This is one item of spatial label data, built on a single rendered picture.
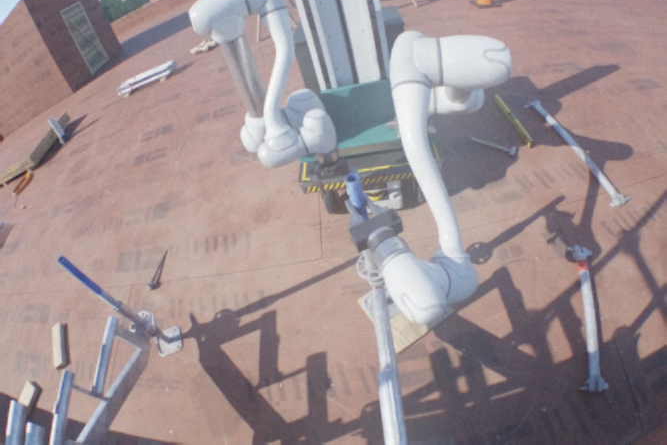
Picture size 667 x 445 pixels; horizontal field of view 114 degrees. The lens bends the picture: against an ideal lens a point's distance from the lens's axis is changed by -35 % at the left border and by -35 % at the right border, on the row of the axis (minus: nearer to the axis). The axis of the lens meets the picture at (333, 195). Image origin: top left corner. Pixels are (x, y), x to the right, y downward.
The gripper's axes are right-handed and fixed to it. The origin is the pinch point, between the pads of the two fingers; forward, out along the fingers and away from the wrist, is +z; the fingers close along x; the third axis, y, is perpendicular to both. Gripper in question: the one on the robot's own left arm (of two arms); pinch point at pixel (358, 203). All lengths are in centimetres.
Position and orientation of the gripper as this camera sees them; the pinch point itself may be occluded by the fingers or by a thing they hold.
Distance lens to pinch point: 92.4
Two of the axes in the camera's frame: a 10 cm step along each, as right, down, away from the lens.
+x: -9.1, 4.1, -1.1
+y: -2.2, -6.8, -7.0
